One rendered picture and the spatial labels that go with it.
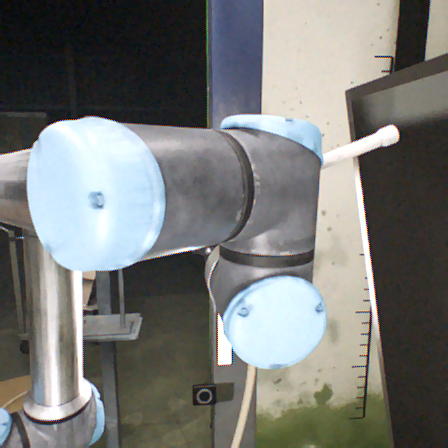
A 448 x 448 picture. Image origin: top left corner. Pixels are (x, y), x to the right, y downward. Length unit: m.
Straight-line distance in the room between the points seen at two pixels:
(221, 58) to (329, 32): 0.40
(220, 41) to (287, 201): 1.21
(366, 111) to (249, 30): 0.64
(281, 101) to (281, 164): 1.18
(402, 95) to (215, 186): 0.85
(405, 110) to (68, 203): 0.92
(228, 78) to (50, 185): 1.24
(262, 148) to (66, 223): 0.15
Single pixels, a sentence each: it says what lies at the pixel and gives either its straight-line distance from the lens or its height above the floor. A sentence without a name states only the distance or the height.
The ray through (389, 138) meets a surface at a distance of 0.73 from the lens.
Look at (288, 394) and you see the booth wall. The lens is 1.78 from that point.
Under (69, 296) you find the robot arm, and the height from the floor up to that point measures 1.19.
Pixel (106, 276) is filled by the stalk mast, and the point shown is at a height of 0.97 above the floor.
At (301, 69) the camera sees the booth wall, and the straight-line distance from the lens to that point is 1.51.
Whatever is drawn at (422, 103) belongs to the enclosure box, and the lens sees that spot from 1.08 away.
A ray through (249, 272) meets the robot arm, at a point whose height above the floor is 1.39.
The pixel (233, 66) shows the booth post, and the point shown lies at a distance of 1.46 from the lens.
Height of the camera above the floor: 1.48
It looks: 11 degrees down
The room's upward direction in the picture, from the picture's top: straight up
